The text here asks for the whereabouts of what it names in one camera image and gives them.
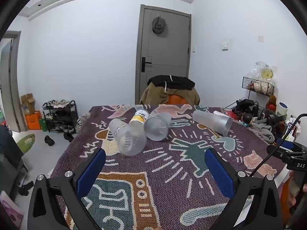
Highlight brown jacket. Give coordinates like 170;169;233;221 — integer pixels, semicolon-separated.
140;83;201;106

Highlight black cable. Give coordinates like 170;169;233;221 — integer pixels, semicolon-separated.
249;113;307;177

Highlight black door handle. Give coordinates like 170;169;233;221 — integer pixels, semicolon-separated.
141;57;153;73

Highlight yellow label bottle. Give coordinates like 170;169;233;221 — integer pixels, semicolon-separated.
130;109;150;130

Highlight orange chair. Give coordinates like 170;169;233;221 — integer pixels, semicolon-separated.
167;94;189;105

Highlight cardboard box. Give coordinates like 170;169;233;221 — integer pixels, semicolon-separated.
20;93;36;115

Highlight grey door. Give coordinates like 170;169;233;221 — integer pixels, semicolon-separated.
135;4;192;104

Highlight grey cloth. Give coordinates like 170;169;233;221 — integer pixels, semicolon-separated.
249;122;275;144

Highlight black jacket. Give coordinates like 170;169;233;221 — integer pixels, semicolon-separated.
147;75;195;90

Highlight clear plastic bag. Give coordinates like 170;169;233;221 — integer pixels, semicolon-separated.
252;61;277;81

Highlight brown plush toy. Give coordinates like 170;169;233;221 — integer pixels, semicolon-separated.
267;94;277;111

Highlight green slipper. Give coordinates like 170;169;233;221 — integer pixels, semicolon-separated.
17;134;36;153

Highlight grey hat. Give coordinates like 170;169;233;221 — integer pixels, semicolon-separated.
152;17;168;37

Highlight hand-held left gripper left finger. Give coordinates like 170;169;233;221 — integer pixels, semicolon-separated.
27;148;107;230

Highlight printed blanket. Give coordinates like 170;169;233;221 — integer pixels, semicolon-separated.
50;104;287;230

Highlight black wire basket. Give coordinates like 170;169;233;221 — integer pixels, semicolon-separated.
242;77;275;97

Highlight grey door frame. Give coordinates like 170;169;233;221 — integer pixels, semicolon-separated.
0;31;22;133

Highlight white tape roll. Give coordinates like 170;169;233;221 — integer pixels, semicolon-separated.
277;102;288;115

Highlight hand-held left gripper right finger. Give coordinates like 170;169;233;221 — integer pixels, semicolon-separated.
205;148;283;230

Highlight orange box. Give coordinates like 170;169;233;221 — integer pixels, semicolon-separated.
25;111;42;130

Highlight frosted plastic cup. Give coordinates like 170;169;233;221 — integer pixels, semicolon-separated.
192;110;233;136
144;112;172;141
109;118;147;157

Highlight black shoe rack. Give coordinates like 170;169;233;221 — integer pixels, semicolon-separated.
42;100;79;133

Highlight black socks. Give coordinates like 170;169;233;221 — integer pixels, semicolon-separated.
19;182;34;196

